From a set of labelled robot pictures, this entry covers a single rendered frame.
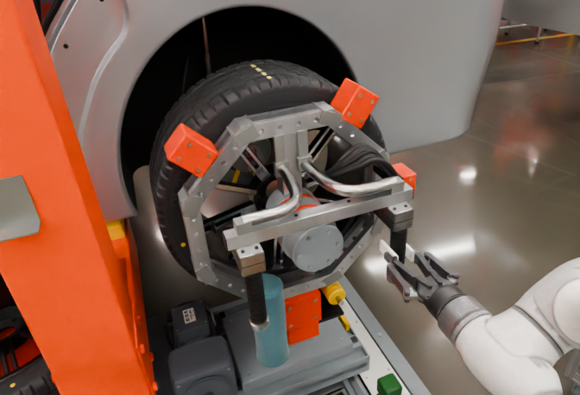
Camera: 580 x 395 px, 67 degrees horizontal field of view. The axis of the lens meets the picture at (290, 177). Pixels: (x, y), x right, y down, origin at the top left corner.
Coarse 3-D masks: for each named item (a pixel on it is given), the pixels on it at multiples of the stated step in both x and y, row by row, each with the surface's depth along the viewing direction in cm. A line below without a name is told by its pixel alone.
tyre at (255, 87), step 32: (256, 64) 117; (288, 64) 122; (192, 96) 113; (224, 96) 103; (256, 96) 103; (288, 96) 106; (320, 96) 109; (160, 128) 121; (192, 128) 102; (224, 128) 104; (160, 160) 109; (160, 192) 106; (160, 224) 111; (352, 224) 133
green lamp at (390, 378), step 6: (384, 378) 92; (390, 378) 92; (396, 378) 92; (378, 384) 92; (384, 384) 91; (390, 384) 91; (396, 384) 91; (378, 390) 93; (384, 390) 90; (390, 390) 90; (396, 390) 90
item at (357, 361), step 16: (224, 336) 164; (352, 336) 161; (352, 352) 159; (320, 368) 154; (336, 368) 151; (352, 368) 154; (368, 368) 158; (240, 384) 148; (272, 384) 150; (288, 384) 150; (304, 384) 149; (320, 384) 152
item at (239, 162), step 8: (256, 144) 146; (264, 144) 147; (272, 144) 153; (264, 152) 148; (272, 152) 155; (240, 160) 147; (264, 160) 150; (272, 160) 156; (232, 168) 152; (240, 168) 148; (248, 168) 149; (224, 176) 152; (232, 176) 153; (240, 176) 155; (248, 176) 156; (248, 184) 157
